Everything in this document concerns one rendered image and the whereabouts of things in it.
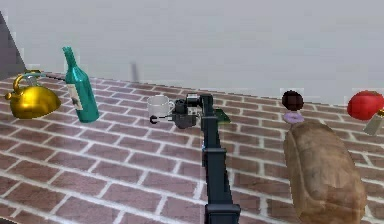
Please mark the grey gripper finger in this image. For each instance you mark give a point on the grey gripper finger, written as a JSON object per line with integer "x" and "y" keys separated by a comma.
{"x": 154, "y": 119}

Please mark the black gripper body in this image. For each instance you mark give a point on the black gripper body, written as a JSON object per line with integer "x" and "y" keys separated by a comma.
{"x": 184, "y": 120}

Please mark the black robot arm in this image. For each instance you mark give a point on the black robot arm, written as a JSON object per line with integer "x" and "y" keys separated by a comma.
{"x": 216, "y": 166}

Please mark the white mug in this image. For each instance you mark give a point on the white mug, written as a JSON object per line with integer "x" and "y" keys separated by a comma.
{"x": 159, "y": 106}

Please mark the green flat card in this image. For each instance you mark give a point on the green flat card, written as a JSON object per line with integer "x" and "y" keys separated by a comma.
{"x": 222, "y": 116}

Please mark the green glass bottle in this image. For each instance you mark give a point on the green glass bottle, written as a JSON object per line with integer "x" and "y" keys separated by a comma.
{"x": 81, "y": 96}

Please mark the dark brown ball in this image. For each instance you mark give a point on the dark brown ball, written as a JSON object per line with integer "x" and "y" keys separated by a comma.
{"x": 292, "y": 100}

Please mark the gold kettle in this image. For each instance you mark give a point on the gold kettle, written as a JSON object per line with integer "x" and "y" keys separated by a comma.
{"x": 33, "y": 103}

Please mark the brown bread loaf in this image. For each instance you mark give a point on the brown bread loaf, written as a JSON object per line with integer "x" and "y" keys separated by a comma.
{"x": 323, "y": 173}

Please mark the grey shaker with gold cap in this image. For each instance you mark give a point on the grey shaker with gold cap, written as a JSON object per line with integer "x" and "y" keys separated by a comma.
{"x": 374, "y": 125}

